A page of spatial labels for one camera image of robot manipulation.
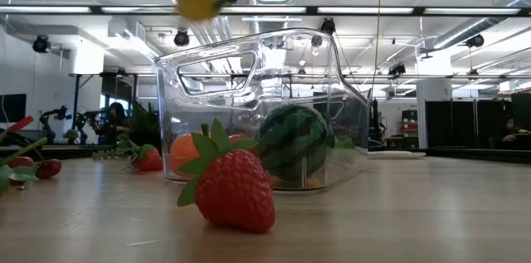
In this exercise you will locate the black background robot arm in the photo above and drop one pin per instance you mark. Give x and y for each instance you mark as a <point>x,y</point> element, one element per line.
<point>81,122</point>
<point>50,124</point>

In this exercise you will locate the black background rig frame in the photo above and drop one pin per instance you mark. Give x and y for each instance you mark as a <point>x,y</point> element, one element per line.
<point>75,97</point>

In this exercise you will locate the red toy strawberry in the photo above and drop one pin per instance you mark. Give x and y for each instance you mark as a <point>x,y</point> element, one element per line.
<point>232,192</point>
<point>149,160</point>

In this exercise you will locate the red stick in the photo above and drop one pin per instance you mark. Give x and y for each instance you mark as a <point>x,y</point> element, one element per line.
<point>20,124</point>

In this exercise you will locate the green striped toy watermelon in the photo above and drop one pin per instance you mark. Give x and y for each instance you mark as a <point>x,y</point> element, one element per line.
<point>292,142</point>

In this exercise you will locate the person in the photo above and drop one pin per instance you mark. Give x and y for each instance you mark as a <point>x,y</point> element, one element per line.
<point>114,124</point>
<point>512,127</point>

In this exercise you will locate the clear plastic tupperware container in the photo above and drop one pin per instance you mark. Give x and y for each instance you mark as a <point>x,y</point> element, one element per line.
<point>174,109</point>

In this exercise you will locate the black overhead camera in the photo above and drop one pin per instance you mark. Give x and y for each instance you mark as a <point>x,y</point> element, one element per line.
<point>41,44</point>
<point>181,38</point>
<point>327,25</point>
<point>475,41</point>

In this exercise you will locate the background storage shelf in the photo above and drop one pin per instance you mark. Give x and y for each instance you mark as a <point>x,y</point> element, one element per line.
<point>408,126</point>

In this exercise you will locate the black room partition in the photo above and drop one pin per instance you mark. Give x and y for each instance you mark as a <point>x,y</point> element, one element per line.
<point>456,124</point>

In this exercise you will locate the red toy cherry with leaf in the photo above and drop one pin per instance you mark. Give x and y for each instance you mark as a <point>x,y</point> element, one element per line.
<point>16,173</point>

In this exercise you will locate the orange toy orange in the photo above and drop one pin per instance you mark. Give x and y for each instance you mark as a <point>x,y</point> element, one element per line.
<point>182,155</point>

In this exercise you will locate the dark wall monitor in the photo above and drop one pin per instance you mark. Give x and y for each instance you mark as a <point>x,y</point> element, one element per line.
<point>12,107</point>

